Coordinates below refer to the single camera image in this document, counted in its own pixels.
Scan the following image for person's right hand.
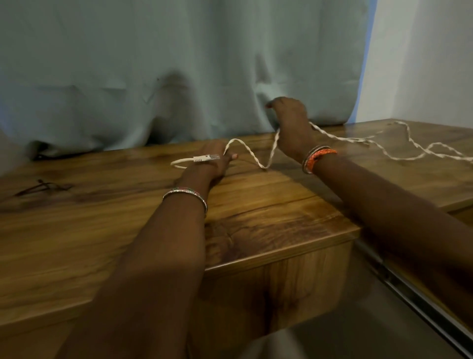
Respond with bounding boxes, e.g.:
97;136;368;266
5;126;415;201
265;97;318;163

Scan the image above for person's left hand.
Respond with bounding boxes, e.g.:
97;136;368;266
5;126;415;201
177;141;239;190

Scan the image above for white twisted cable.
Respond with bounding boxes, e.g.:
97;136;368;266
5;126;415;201
171;121;473;170

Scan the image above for person's right forearm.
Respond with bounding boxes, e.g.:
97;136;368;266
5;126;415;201
308;153;473;296

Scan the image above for person's left forearm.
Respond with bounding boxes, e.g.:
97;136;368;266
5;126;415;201
55;187;208;359

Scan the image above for silver beaded bangle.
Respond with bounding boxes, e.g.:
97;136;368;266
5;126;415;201
163;187;208;215

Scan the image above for silver thin bangles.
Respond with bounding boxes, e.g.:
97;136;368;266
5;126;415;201
302;145;331;174

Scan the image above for orange bangle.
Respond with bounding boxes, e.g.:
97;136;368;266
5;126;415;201
306;149;338;174

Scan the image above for light blue curtain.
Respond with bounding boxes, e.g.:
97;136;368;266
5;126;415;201
0;0;377;174

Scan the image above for metal drawer slide rail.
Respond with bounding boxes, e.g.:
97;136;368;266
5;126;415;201
355;240;473;357

